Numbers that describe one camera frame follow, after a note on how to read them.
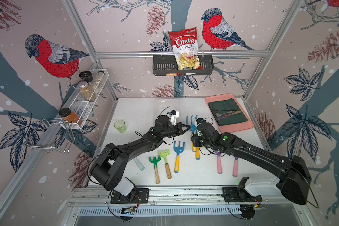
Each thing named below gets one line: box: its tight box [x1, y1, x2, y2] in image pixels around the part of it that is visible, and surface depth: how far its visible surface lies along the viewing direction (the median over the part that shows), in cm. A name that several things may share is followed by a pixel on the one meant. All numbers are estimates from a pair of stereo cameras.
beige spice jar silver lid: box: [78, 80, 97, 102], surface depth 74 cm
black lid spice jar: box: [78, 70, 95, 86], surface depth 75 cm
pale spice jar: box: [94, 70, 106, 86], surface depth 87 cm
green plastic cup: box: [113, 119, 128, 134], surface depth 100 cm
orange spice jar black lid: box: [58, 107, 83, 126], surface depth 62 cm
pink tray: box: [205, 93, 255, 134], surface depth 112 cm
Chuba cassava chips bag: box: [168, 27, 203, 71], surface depth 85 cm
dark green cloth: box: [208, 98, 249, 127], surface depth 113 cm
